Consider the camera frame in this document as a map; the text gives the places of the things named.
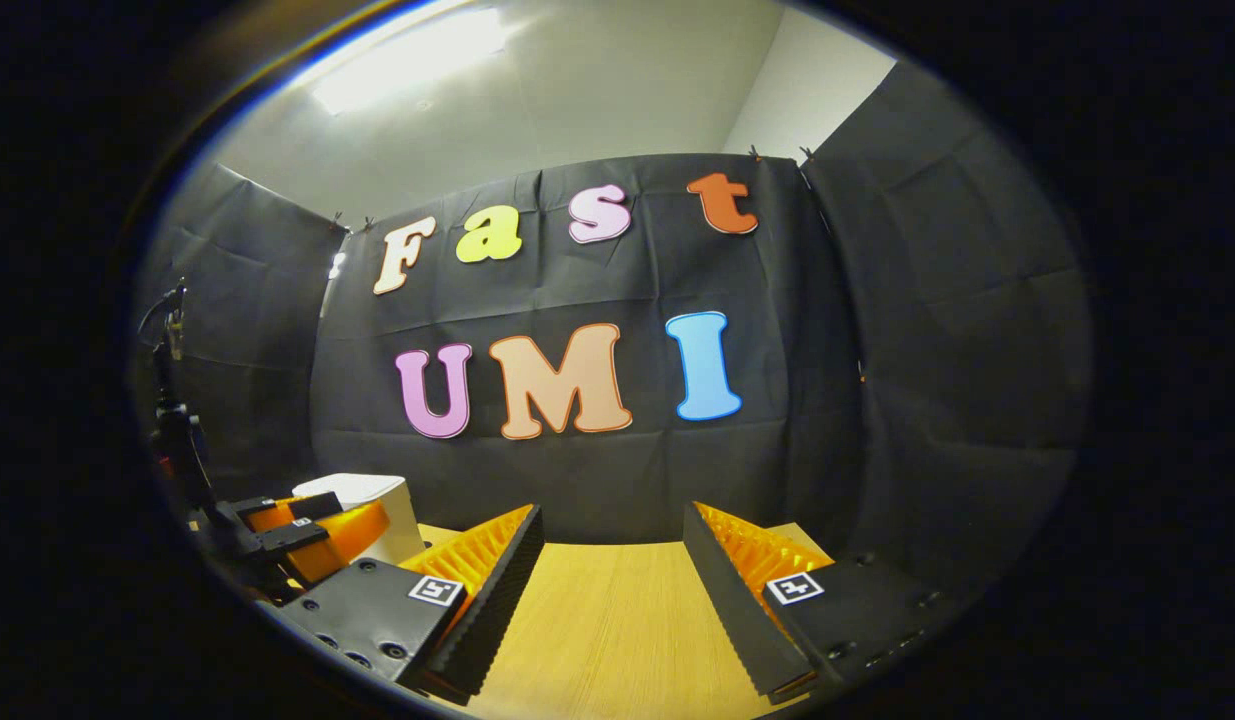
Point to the ceiling light panel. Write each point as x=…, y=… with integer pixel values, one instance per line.
x=407, y=60

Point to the white desktop garbage bin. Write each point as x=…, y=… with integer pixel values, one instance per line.
x=362, y=487

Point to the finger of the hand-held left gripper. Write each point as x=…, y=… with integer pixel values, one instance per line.
x=297, y=505
x=347, y=535

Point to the wooden desktop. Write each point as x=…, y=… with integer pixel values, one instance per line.
x=617, y=620

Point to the black camera stand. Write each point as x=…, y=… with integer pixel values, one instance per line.
x=182, y=440

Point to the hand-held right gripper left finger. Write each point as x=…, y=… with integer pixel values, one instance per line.
x=502, y=600

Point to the black backdrop cloth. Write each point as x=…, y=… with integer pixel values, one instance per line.
x=627, y=480

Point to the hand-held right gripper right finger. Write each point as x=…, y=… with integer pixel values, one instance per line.
x=727, y=610

